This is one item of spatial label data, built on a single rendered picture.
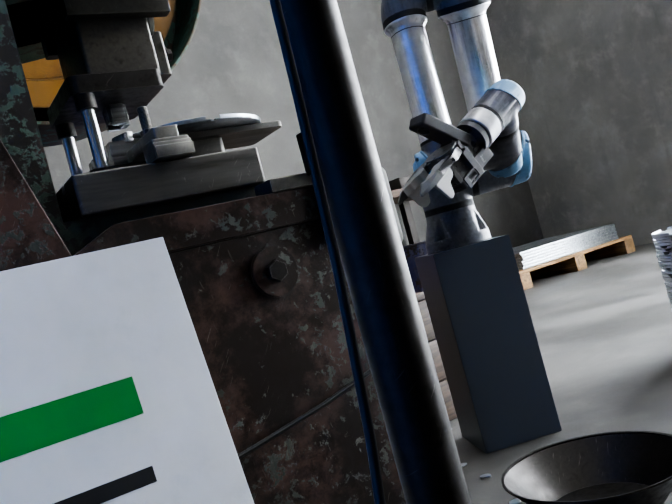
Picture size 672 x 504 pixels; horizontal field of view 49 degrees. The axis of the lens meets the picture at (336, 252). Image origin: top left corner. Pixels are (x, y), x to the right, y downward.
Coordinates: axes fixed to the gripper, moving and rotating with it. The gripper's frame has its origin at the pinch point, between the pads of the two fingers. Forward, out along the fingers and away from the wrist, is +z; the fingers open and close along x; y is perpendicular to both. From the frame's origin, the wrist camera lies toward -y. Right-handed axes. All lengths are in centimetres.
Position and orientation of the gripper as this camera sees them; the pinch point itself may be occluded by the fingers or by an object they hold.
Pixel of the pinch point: (411, 192)
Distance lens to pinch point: 132.8
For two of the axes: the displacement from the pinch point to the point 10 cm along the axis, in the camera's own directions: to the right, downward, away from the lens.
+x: -5.1, 1.5, 8.5
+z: -5.8, 6.6, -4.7
